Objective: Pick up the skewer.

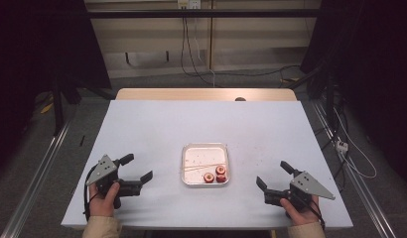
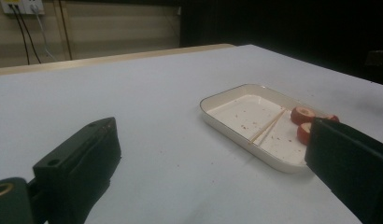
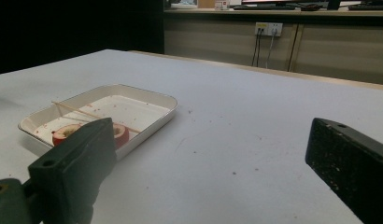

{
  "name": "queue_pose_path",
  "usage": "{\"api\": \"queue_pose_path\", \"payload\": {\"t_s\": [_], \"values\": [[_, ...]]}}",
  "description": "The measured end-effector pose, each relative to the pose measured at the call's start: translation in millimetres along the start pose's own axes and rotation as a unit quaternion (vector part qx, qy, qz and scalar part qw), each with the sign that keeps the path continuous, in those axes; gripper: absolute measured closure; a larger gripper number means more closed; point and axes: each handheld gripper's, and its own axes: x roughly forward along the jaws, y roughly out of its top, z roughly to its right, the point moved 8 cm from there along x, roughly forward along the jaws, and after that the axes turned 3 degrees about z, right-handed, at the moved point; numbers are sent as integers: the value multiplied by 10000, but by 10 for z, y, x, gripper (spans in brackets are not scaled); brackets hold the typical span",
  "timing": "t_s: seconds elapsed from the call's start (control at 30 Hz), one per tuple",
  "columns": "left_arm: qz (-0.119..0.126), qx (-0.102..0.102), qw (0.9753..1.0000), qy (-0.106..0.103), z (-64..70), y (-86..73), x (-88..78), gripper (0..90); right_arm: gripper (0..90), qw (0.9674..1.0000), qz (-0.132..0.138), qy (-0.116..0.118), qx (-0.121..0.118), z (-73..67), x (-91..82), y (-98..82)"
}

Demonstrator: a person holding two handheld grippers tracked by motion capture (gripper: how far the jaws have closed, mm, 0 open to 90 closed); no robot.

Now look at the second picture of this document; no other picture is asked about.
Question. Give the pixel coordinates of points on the thin bamboo skewer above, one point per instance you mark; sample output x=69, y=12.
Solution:
x=267, y=126

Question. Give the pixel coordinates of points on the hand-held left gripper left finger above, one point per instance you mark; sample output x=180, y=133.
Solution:
x=77, y=161

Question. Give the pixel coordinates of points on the white wall power socket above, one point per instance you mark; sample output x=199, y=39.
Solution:
x=24, y=5

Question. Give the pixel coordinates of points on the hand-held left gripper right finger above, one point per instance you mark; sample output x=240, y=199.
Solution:
x=351, y=161

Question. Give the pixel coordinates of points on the white rectangular tray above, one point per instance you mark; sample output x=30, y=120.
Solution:
x=242, y=115

